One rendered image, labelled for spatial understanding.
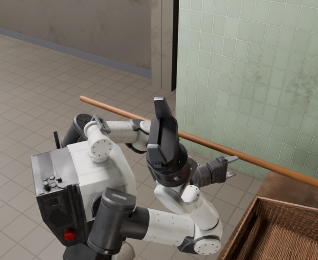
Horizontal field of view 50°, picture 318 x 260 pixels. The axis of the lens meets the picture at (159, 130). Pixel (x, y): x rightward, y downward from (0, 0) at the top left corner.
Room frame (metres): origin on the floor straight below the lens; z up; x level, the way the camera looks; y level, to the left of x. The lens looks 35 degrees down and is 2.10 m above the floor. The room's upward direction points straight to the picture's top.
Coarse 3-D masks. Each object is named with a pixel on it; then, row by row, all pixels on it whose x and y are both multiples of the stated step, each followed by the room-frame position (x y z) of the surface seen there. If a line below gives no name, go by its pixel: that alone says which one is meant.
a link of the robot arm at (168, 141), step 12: (156, 120) 0.59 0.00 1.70; (168, 120) 0.59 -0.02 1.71; (156, 132) 0.56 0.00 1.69; (168, 132) 0.56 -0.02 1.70; (168, 144) 0.53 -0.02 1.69; (180, 144) 0.60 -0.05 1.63; (168, 156) 0.51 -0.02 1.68; (180, 156) 0.56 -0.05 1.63; (156, 168) 0.50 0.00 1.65; (168, 168) 0.50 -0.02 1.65; (180, 168) 0.55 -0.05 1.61; (168, 180) 0.55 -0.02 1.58
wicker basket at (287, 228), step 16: (256, 208) 1.30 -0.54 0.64; (272, 208) 1.25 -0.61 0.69; (288, 208) 1.21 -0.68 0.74; (304, 208) 1.17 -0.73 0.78; (256, 224) 1.23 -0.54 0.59; (272, 224) 1.23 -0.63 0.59; (288, 224) 1.20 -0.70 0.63; (304, 224) 1.16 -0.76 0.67; (240, 240) 1.13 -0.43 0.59; (256, 240) 1.13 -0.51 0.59; (272, 240) 1.13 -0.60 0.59; (288, 240) 1.13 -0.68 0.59; (304, 240) 1.12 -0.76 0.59; (224, 256) 0.93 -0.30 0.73; (240, 256) 1.03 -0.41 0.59; (256, 256) 1.03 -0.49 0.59; (272, 256) 1.03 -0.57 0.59; (288, 256) 1.03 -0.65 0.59; (304, 256) 1.03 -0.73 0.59
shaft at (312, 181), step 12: (84, 96) 1.59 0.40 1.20; (108, 108) 1.48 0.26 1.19; (180, 132) 1.25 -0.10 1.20; (204, 144) 1.18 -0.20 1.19; (216, 144) 1.16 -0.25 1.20; (240, 156) 1.09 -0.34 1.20; (252, 156) 1.08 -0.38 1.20; (276, 168) 1.01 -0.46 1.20; (300, 180) 0.95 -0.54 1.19; (312, 180) 0.94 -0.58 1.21
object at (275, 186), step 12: (264, 180) 1.59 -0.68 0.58; (276, 180) 1.59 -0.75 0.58; (288, 180) 1.59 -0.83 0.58; (264, 192) 1.48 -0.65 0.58; (276, 192) 1.48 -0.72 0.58; (288, 192) 1.48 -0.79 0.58; (300, 192) 1.48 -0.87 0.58; (312, 192) 1.48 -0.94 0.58; (276, 204) 1.39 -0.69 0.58; (300, 204) 1.39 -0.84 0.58; (312, 204) 1.39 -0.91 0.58; (312, 216) 1.30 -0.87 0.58; (228, 240) 1.13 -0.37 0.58; (264, 240) 1.13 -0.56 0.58
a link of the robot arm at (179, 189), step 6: (192, 162) 0.64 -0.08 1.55; (150, 168) 0.61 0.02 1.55; (192, 168) 0.63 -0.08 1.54; (186, 174) 0.57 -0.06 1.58; (192, 174) 0.63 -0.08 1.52; (156, 180) 0.58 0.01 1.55; (180, 180) 0.56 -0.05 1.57; (186, 180) 0.57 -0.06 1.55; (168, 186) 0.56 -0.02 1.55; (174, 186) 0.56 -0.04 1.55; (180, 186) 0.58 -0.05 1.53; (186, 186) 0.60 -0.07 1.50; (180, 192) 0.57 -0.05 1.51
